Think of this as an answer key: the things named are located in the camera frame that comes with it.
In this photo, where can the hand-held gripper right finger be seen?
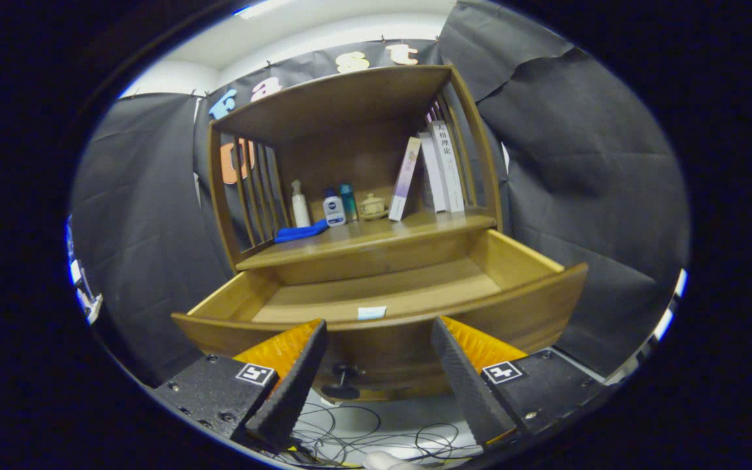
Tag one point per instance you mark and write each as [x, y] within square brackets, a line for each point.
[464, 385]

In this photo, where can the wooden cabinet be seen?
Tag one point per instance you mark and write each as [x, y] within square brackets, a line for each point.
[337, 104]

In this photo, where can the teal bottle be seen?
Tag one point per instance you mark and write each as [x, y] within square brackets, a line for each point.
[348, 205]

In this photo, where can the lidded ceramic tea bowl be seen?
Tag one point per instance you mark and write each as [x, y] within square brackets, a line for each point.
[373, 207]

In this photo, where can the wooden countertop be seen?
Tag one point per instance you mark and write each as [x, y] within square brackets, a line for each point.
[376, 235]

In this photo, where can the wooden drawer with black knob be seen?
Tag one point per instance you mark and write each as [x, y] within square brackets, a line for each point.
[376, 287]

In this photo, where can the white pump bottle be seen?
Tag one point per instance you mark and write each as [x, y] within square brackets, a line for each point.
[300, 212]

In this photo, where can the white bottle with blue cap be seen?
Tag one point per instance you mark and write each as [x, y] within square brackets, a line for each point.
[334, 214]

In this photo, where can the black backdrop cloth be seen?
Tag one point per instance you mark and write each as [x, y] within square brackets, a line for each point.
[578, 183]

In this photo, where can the blue folded cloth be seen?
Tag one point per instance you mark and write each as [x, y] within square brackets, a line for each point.
[301, 232]

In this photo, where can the purple and white book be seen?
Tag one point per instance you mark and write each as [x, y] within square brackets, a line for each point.
[405, 179]

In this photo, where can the blue cosmetic tube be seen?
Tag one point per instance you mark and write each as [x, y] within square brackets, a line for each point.
[372, 313]

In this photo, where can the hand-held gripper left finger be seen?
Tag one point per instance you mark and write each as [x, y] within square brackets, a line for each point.
[294, 391]

